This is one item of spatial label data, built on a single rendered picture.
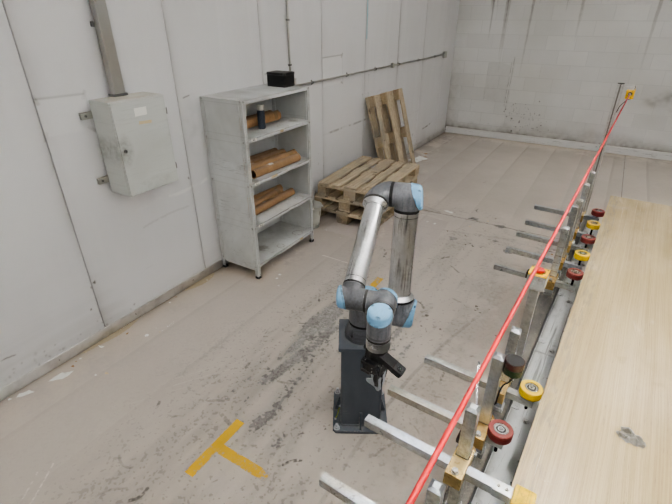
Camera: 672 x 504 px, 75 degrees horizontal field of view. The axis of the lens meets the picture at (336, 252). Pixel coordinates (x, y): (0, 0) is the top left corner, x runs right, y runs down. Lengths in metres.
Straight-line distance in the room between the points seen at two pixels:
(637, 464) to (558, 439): 0.22
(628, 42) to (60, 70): 7.88
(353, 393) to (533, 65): 7.43
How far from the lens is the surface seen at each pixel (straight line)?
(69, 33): 3.24
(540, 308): 2.67
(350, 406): 2.62
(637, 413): 1.93
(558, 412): 1.80
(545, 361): 2.44
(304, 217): 4.61
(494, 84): 9.18
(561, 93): 9.01
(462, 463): 1.46
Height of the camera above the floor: 2.12
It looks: 28 degrees down
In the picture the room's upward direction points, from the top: straight up
